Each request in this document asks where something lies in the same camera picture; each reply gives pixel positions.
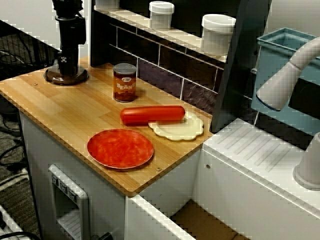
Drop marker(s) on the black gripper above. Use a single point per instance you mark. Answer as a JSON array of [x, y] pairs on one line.
[[71, 35]]

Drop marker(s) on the brown glass lid yellow knob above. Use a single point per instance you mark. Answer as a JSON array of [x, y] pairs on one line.
[[82, 76]]

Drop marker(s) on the brown beans can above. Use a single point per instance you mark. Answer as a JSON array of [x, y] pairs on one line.
[[125, 85]]

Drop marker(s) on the red toy sausage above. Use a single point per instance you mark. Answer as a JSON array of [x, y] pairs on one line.
[[150, 114]]

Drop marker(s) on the white toy kitchen cabinet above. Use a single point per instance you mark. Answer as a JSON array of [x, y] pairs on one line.
[[37, 150]]

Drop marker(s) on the red round plate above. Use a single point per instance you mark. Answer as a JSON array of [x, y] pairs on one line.
[[120, 148]]

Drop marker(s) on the small white lidded jar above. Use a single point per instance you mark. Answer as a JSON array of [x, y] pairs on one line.
[[161, 16]]

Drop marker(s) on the cream shelf ledge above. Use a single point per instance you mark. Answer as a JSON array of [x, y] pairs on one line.
[[185, 40]]

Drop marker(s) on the cream scalloped plate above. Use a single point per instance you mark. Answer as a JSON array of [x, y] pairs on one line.
[[180, 130]]

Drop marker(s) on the white toy oven panel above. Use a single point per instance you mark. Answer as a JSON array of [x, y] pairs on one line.
[[83, 197]]

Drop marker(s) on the large white lidded jar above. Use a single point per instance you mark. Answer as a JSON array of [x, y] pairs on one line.
[[217, 35]]

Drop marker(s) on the white toy sink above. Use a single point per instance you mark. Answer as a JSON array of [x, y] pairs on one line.
[[237, 155]]

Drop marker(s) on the teal plastic bin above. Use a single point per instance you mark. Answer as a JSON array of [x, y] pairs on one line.
[[270, 62]]

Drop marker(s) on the grey toy faucet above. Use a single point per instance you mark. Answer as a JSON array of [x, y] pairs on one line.
[[275, 92]]

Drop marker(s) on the dark grey shelf post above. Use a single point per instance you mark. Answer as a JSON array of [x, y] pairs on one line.
[[100, 37], [237, 62]]

